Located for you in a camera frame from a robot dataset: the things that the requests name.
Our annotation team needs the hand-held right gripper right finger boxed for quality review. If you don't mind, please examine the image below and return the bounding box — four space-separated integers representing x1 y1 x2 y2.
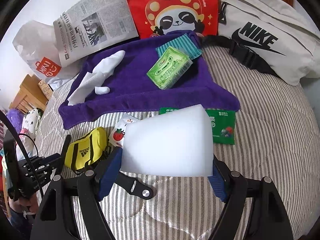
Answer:
207 155 294 240

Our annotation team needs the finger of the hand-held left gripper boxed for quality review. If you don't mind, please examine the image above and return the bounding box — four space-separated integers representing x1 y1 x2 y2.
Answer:
37 153 63 166
37 165 59 178

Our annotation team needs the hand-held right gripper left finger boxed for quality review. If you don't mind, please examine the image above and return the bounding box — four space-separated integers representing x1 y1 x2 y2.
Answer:
30 146 123 240

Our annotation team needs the black watch strap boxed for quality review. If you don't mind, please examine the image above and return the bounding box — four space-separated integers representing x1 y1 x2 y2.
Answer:
119 171 154 200

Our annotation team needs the yellow mini bag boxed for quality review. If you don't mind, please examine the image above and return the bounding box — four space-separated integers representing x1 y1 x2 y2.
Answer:
64 127 110 174

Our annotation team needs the white mint printed sock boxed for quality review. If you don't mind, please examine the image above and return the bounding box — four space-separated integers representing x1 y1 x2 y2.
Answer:
108 115 143 153

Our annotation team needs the green snack packet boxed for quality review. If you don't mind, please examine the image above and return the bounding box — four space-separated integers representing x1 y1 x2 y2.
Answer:
159 107 237 145

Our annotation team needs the white sponge block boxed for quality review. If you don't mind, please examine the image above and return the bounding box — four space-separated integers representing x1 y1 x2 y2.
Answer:
119 104 215 178

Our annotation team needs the green tissue pack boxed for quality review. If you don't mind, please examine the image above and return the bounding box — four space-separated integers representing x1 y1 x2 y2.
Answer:
146 46 193 90

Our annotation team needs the teal striped cloth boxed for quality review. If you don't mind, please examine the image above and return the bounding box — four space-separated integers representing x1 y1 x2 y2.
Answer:
155 34 203 60

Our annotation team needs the person's left hand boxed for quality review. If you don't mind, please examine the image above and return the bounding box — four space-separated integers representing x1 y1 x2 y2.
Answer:
9 192 38 220

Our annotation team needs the purple plush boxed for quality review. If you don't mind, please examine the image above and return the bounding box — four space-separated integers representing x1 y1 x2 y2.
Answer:
6 109 24 134

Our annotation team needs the striped quilt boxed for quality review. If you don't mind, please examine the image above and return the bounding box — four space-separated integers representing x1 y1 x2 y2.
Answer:
32 47 315 240

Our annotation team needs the patterned cover book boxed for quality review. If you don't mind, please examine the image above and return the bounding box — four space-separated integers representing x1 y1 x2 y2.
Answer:
39 80 54 99

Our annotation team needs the wooden headboard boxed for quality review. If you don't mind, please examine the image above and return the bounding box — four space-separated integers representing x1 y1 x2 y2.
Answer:
10 74 50 114

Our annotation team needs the purple towel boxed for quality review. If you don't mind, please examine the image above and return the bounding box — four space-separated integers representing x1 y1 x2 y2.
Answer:
58 31 240 130

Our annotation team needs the white plastic shopping bag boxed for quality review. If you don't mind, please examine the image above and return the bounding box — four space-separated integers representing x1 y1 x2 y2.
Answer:
12 20 83 87

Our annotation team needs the folded newspaper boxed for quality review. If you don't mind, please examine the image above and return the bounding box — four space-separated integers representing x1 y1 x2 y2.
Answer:
53 0 140 67

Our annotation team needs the white waist bag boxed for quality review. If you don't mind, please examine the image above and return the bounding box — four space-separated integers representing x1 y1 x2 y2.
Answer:
200 0 320 87

